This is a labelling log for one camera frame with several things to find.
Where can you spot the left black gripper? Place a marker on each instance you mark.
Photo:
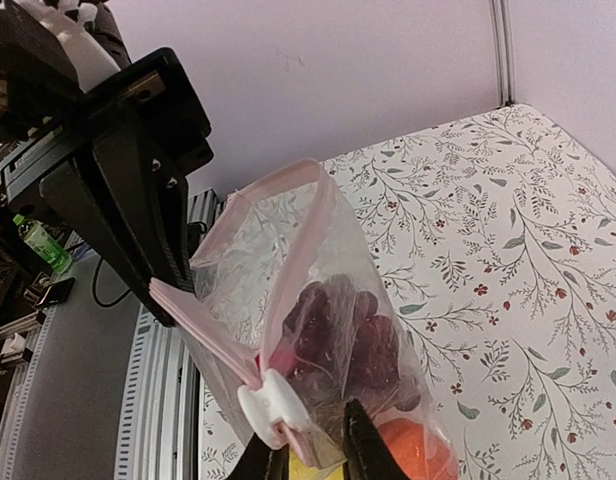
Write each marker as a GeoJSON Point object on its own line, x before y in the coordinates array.
{"type": "Point", "coordinates": [105, 142]}

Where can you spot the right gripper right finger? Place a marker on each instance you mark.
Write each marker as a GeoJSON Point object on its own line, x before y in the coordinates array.
{"type": "Point", "coordinates": [368, 457]}

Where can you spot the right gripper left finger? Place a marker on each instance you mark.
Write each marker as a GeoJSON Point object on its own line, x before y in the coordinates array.
{"type": "Point", "coordinates": [263, 460]}

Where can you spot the yellow lemon back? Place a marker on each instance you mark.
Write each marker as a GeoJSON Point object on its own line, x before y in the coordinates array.
{"type": "Point", "coordinates": [314, 455]}

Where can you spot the orange mandarin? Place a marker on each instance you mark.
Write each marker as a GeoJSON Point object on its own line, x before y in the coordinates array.
{"type": "Point", "coordinates": [418, 451]}

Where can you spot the dark red grapes bunch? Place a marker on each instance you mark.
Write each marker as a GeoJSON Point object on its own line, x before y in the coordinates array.
{"type": "Point", "coordinates": [336, 346]}

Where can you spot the clear zip top bag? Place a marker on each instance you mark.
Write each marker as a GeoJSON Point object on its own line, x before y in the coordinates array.
{"type": "Point", "coordinates": [274, 237]}

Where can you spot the green drink bottle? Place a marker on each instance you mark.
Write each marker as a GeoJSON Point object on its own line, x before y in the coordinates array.
{"type": "Point", "coordinates": [35, 236]}

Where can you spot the floral tablecloth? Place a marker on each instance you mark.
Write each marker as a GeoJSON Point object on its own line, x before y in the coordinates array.
{"type": "Point", "coordinates": [495, 239]}

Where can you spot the left aluminium post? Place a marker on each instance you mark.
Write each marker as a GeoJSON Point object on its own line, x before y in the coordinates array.
{"type": "Point", "coordinates": [503, 50]}

